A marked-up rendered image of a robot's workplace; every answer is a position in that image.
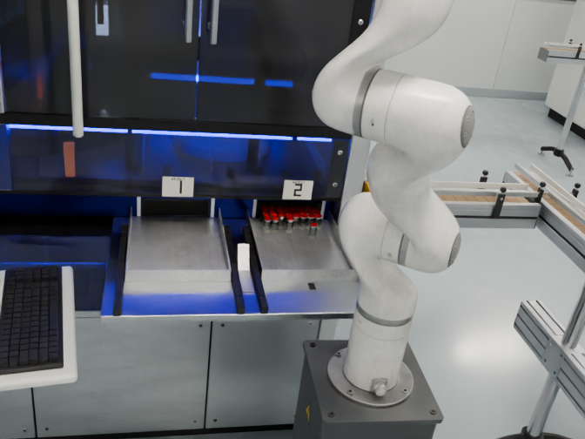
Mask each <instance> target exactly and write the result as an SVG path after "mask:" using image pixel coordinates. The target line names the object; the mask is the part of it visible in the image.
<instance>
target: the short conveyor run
mask: <svg viewBox="0 0 585 439"><path fill-rule="evenodd" d="M488 173H489V171H488V170H483V171H482V174H483V176H481V178H480V182H454V181H429V185H430V186H431V189H432V190H433V191H434V192H435V194H436V195H437V196H438V197H439V198H440V199H441V200H442V201H443V203H444V204H445V205H446V206H447V208H448V209H449V210H450V211H451V213H452V214H453V216H454V217H455V218H456V220H457V222H458V225H459V227H460V228H523V229H535V226H536V223H537V220H538V218H539V215H540V212H541V205H540V204H539V203H535V202H534V201H533V200H532V199H531V198H530V197H536V198H537V196H538V192H528V191H524V190H527V189H528V186H529V184H511V183H487V180H488V177H486V176H487V175H488ZM444 187H462V188H444ZM475 188H477V189H475ZM485 188H494V189H485ZM507 189H524V190H507Z"/></svg>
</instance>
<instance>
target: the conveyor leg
mask: <svg viewBox="0 0 585 439"><path fill-rule="evenodd" d="M584 327H585V281H584V283H583V285H582V289H581V292H580V294H579V296H578V299H577V301H576V303H575V307H574V309H573V312H572V314H571V316H570V319H569V321H568V325H567V327H566V330H565V332H564V335H563V337H562V339H561V344H562V345H563V346H564V347H566V348H571V349H574V348H576V347H577V344H578V342H579V340H580V338H581V335H582V331H583V329H584ZM559 389H560V387H559V386H558V384H557V383H556V382H555V380H554V379H553V378H552V376H551V375H550V374H549V373H548V376H547V379H546V381H545V383H544V385H543V388H542V391H541V394H540V396H539V399H538V401H537V403H536V405H535V410H534V412H533V414H532V416H531V419H530V421H529V424H528V427H527V430H526V431H527V434H528V435H529V436H531V437H533V438H539V437H540V436H541V432H542V430H543V428H544V425H545V423H546V420H547V419H548V415H549V413H550V410H551V408H552V406H553V404H554V401H555V398H556V396H557V394H558V391H559Z"/></svg>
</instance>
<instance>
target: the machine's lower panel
mask: <svg viewBox="0 0 585 439"><path fill-rule="evenodd" d="M100 314H101V310H75V324H76V345H77V380H76V381H75V382H69V383H61V384H54V385H47V386H40V387H33V395H34V404H35V413H36V422H37V437H49V436H80V435H97V434H113V433H130V432H146V431H162V430H179V429H203V428H204V419H205V428H206V429H210V428H226V427H243V426H259V425H275V424H292V423H294V418H295V413H296V408H297V401H298V396H299V385H300V380H301V375H302V368H303V363H304V358H305V352H304V349H303V342H304V341H305V340H317V336H318V331H319V321H320V320H280V321H213V322H212V343H211V355H210V367H209V381H208V393H207V405H206V418H205V395H206V382H207V369H208V356H209V344H210V331H211V322H210V321H186V322H138V323H100ZM32 437H36V429H35V419H34V410H33V401H32V393H31V388H20V389H12V390H4V391H0V439H17V438H32Z"/></svg>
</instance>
